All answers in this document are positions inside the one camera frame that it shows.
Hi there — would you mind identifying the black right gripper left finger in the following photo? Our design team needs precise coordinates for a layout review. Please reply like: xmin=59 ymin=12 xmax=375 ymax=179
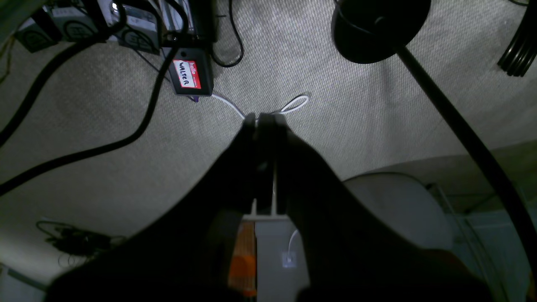
xmin=46 ymin=113 xmax=255 ymax=302

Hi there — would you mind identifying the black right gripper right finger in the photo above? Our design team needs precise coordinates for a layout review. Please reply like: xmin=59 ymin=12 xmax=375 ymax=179
xmin=257 ymin=114 xmax=493 ymax=302

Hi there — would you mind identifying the yellow orange T-shirt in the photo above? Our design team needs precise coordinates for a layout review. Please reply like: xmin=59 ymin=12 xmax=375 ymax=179
xmin=228 ymin=221 xmax=257 ymax=300

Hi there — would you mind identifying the grey round chair seat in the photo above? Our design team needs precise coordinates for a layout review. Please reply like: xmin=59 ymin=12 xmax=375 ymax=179
xmin=343 ymin=172 xmax=454 ymax=250

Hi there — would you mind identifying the black pole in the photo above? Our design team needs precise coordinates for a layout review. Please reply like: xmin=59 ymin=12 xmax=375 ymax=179
xmin=393 ymin=45 xmax=537 ymax=275

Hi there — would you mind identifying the black box with name sticker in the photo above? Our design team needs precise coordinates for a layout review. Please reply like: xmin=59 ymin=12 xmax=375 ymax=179
xmin=169 ymin=48 xmax=214 ymax=97

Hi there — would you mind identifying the black round lamp base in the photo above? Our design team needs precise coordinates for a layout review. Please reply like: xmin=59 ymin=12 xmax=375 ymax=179
xmin=331 ymin=0 xmax=431 ymax=64

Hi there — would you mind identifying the white thin cable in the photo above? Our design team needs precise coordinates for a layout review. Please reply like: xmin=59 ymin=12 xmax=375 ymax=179
xmin=211 ymin=94 xmax=310 ymax=120

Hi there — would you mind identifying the thick black cable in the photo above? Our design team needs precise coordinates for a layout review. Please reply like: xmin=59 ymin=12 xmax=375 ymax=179
xmin=0 ymin=25 xmax=189 ymax=197

